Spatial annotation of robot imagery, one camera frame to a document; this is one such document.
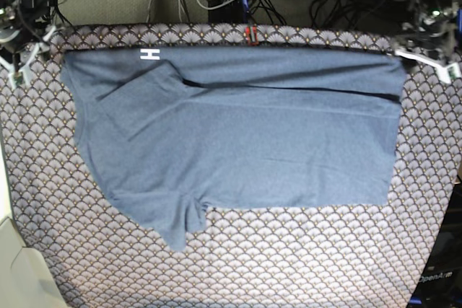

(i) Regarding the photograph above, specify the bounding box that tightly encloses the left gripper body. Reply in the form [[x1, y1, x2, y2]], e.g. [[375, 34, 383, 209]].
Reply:
[[391, 15, 461, 84]]

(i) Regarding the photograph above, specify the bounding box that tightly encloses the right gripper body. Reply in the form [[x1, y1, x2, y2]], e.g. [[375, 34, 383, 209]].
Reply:
[[1, 25, 57, 88]]

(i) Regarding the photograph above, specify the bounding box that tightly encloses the blue T-shirt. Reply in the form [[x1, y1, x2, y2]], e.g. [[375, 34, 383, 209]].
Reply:
[[61, 46, 406, 251]]

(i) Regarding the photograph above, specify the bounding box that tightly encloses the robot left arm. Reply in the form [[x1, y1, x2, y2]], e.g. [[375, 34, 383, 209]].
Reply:
[[393, 0, 461, 84]]

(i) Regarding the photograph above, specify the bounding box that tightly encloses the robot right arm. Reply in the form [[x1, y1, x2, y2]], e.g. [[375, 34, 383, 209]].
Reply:
[[1, 0, 58, 89]]

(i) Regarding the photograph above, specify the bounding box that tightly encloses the red table clamp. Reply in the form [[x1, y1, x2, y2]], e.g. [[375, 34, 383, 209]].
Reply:
[[245, 25, 259, 46]]

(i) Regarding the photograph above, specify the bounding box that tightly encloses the fan-patterned tablecloth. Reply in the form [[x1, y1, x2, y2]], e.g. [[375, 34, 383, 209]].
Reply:
[[1, 24, 461, 307]]

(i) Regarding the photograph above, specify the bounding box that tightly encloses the black OpenArm base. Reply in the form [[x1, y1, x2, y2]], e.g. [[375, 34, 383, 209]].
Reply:
[[407, 183, 461, 307]]

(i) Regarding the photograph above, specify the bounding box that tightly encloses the white furniture at left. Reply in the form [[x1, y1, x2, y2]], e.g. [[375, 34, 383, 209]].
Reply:
[[1, 153, 67, 307]]

